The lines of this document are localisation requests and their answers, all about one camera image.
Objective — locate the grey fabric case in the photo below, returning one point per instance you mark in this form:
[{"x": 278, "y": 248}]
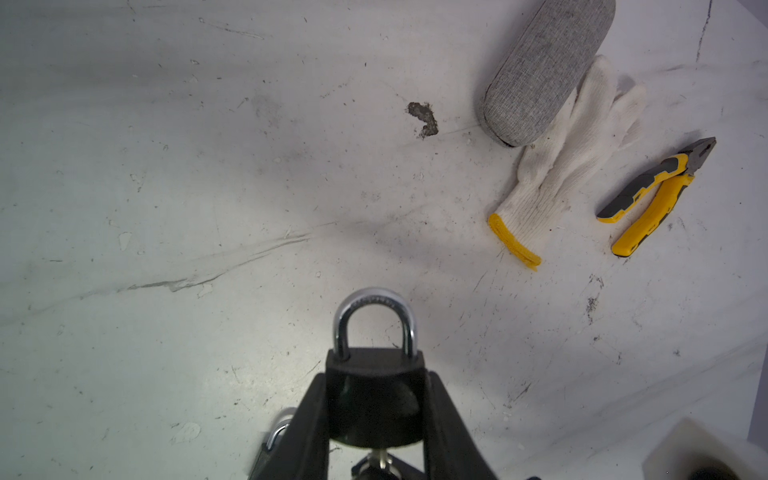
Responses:
[{"x": 541, "y": 68}]

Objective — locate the black padlock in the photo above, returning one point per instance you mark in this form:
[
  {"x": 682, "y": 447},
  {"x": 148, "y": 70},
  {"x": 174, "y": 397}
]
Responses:
[
  {"x": 270, "y": 441},
  {"x": 375, "y": 395}
]

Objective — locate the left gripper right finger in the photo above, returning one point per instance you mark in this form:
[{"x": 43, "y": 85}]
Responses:
[{"x": 449, "y": 450}]

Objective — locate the white work glove yellow cuff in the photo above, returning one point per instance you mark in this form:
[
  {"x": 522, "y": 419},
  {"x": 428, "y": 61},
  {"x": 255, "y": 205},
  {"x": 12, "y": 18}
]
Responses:
[{"x": 596, "y": 121}]

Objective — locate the small silver key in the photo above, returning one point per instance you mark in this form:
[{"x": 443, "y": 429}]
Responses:
[{"x": 377, "y": 465}]

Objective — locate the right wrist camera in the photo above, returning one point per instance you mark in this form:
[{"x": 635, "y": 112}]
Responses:
[{"x": 695, "y": 450}]

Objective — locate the yellow black pliers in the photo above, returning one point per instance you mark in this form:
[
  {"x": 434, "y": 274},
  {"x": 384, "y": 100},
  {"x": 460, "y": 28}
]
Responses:
[{"x": 667, "y": 180}]

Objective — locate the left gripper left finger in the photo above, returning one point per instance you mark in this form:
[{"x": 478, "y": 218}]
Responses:
[{"x": 303, "y": 452}]

